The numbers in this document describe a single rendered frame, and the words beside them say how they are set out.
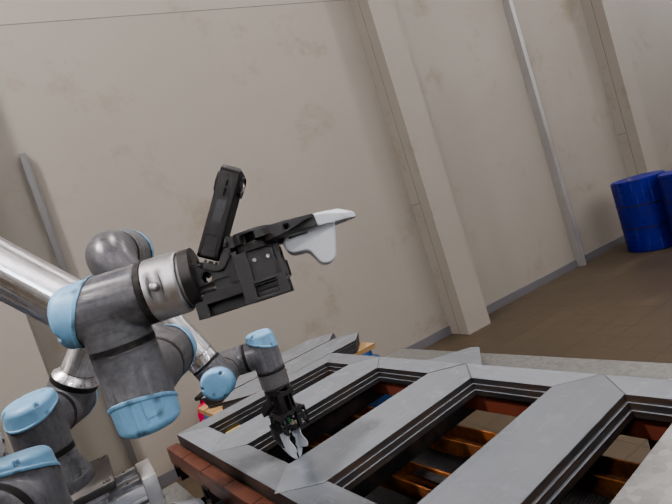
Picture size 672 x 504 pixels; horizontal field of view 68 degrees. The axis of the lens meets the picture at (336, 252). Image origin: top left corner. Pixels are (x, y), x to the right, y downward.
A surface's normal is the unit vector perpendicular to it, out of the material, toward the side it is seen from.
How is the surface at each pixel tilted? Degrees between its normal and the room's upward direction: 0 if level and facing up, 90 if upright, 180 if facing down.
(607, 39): 90
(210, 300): 82
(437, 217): 90
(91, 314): 90
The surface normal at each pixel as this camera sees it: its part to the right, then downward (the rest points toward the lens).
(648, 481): -0.30, -0.95
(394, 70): 0.48, -0.08
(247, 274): 0.03, -0.07
